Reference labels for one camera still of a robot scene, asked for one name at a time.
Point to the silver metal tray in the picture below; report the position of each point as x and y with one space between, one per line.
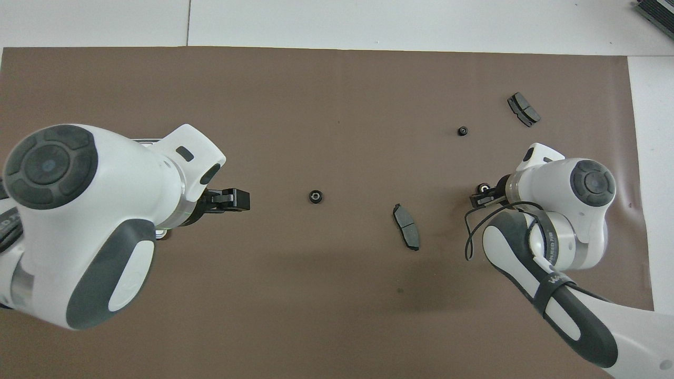
145 140

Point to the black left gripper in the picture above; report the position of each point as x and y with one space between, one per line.
200 208

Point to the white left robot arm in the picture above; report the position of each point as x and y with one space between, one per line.
131 173

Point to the short grey brake pad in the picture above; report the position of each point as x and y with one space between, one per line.
523 109

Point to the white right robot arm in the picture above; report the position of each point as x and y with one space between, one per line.
590 210

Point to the dark ribbed device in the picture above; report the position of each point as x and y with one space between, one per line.
658 13

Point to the brown table mat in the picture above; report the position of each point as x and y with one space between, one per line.
316 105

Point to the long grey brake pad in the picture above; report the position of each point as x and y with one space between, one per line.
406 226

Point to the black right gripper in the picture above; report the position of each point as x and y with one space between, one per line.
504 189

